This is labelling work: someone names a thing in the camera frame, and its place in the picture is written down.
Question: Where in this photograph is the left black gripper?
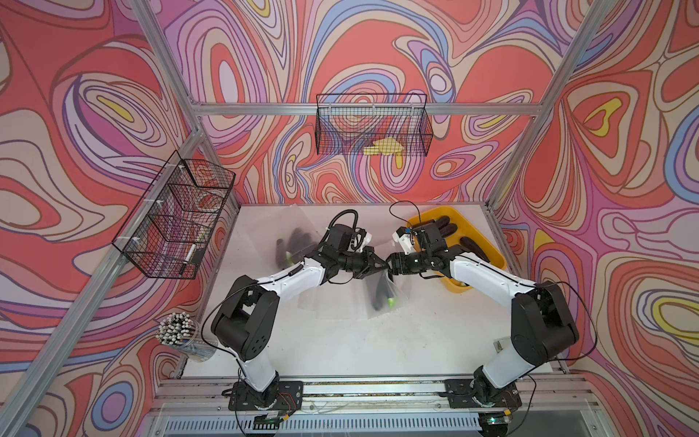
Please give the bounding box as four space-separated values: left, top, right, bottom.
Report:
335 247 389 280

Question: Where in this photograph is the clear zip-top bag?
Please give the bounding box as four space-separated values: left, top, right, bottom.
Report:
363 271 411 319
238 205 321 273

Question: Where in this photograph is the dark purple eggplant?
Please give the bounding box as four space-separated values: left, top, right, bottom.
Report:
275 239 288 269

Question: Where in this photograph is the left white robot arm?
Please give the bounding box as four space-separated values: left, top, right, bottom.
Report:
206 224 389 393

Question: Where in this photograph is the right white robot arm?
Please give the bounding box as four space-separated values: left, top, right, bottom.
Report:
389 221 579 407

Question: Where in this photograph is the eggplant in tray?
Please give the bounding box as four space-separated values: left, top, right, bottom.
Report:
435 215 451 229
460 237 490 262

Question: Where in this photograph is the yellow item in basket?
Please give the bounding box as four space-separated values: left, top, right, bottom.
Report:
362 137 405 156

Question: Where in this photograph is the clear cup of sticks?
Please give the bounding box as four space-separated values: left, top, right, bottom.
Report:
156 312 217 362

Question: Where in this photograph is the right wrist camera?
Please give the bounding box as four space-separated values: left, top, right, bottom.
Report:
392 227 416 255

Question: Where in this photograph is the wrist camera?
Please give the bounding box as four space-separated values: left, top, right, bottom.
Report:
349 229 372 252
392 227 416 255

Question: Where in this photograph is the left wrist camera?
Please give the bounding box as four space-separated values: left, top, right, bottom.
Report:
349 229 372 252

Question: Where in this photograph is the back black wire basket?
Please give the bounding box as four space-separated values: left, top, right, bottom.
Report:
315 91 434 158

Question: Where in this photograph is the black wire basket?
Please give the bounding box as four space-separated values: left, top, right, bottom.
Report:
315 91 434 158
112 151 236 280

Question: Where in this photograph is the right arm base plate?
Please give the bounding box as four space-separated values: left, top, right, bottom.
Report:
440 379 522 411

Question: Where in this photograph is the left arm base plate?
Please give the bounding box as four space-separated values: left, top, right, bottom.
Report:
229 380 304 412

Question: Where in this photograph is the left black wire basket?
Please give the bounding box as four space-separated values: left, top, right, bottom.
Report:
112 151 236 280

